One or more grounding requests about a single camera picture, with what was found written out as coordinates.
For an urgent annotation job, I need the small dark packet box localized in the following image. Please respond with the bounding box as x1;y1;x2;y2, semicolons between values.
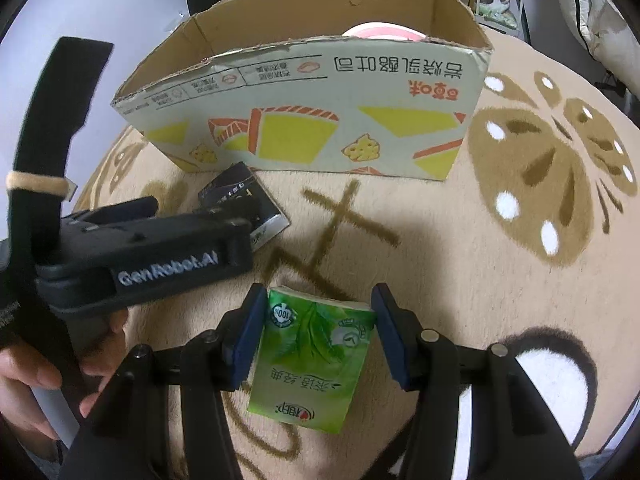
197;161;292;254

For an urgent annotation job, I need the pink white round cushion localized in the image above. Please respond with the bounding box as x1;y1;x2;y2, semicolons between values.
344;21;427;44

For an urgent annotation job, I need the person's left hand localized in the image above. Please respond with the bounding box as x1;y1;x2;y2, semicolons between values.
0;307;130;442

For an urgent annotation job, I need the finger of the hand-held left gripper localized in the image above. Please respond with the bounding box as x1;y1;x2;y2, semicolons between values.
64;196;160;226
59;213;254;272

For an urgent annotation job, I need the black strap with beige band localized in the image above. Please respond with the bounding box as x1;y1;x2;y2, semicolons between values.
10;36;116;271

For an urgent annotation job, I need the folded white quilt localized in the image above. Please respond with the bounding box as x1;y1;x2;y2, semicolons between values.
559;0;640;107

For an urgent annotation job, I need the printed cardboard box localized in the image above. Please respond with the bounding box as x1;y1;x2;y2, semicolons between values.
110;0;495;182

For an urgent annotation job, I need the beige patterned rug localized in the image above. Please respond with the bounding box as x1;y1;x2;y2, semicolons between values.
74;25;640;480

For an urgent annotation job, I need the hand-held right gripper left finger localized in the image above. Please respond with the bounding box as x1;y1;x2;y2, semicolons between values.
59;283;269;480

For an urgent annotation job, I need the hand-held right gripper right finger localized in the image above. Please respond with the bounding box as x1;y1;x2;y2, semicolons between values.
370;282;615;480

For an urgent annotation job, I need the green tissue pack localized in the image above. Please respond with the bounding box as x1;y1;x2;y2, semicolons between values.
247;284;377;435

